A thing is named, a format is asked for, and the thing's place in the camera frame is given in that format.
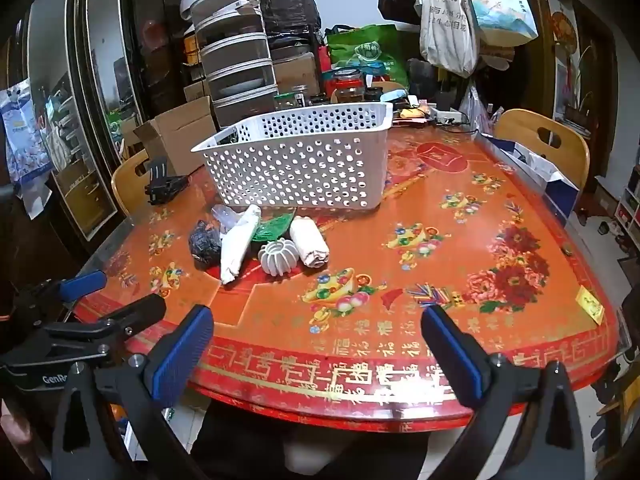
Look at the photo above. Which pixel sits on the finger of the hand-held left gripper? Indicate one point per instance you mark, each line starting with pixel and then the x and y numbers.
pixel 82 283
pixel 125 316

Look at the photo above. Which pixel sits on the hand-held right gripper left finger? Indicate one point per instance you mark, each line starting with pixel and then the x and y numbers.
pixel 184 355

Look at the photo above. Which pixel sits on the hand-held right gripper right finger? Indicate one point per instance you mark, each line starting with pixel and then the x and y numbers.
pixel 456 360

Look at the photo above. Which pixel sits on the green foil packet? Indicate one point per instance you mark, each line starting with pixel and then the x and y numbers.
pixel 272 229

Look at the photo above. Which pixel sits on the white perforated plastic basket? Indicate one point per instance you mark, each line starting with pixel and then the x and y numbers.
pixel 300 170

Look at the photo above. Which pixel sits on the wooden chair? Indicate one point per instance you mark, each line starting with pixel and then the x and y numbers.
pixel 520 135
pixel 131 180

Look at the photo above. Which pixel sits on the black clamp tool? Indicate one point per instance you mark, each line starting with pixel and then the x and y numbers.
pixel 162 185

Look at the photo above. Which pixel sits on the white ribbed ball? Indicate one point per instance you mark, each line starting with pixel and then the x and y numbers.
pixel 278 258

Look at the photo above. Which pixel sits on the clear plastic bag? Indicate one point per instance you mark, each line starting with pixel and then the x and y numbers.
pixel 225 217

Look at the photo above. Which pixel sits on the yellow card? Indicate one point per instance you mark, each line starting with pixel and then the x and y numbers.
pixel 590 304

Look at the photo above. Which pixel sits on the blue and white printed bag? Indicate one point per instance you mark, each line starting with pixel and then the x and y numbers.
pixel 22 135

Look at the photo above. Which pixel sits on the rolled beige towel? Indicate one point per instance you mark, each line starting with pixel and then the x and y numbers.
pixel 310 242

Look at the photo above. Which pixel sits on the open cardboard box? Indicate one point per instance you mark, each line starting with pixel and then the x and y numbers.
pixel 182 132

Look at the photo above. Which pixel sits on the blue and white box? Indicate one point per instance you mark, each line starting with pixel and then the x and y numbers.
pixel 555 185

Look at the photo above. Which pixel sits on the dark glass-door cabinet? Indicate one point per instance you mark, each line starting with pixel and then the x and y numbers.
pixel 107 60

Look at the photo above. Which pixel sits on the white power strip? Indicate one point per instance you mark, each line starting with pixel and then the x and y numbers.
pixel 449 116

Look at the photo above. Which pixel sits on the stacked clear drawer tower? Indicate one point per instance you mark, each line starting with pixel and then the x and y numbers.
pixel 235 55

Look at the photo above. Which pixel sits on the glass jar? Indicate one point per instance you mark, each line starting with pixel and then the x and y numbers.
pixel 348 86

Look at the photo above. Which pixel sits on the green shopping bag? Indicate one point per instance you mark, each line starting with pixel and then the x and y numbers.
pixel 365 52

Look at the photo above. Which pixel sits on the beige canvas tote bag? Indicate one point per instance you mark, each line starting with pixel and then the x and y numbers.
pixel 447 30

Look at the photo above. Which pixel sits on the black plastic bag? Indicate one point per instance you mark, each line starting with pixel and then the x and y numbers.
pixel 287 5

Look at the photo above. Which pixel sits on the blue printed tote bag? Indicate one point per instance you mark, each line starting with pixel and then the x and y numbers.
pixel 500 7

